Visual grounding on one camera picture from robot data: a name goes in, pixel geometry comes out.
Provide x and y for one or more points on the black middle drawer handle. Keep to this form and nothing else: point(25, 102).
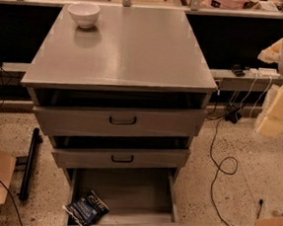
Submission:
point(119, 159)

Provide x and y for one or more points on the bottom grey drawer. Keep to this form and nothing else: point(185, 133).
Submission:
point(135, 197)

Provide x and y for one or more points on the white ceramic bowl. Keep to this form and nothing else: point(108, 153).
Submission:
point(84, 15)

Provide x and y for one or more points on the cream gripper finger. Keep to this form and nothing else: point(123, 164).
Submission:
point(270, 121)
point(272, 53)

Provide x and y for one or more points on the black bar on floor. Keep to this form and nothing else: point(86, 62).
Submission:
point(24, 189)

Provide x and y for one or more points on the pink box on shelf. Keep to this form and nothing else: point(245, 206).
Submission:
point(227, 4)

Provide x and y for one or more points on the white power strip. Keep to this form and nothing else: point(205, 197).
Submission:
point(265, 72)

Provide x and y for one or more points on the top grey drawer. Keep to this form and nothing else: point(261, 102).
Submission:
point(82, 121)

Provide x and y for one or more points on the middle grey drawer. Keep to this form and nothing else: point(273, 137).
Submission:
point(100, 158)

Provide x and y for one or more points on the grey drawer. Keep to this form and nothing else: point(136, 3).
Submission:
point(100, 158)
point(135, 197)
point(82, 121)

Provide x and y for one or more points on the black device on ledge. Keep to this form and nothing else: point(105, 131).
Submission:
point(238, 70)

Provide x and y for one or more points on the grey drawer cabinet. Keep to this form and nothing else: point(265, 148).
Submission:
point(133, 58)

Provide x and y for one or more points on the blue chip bag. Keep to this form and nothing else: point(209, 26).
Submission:
point(87, 209)

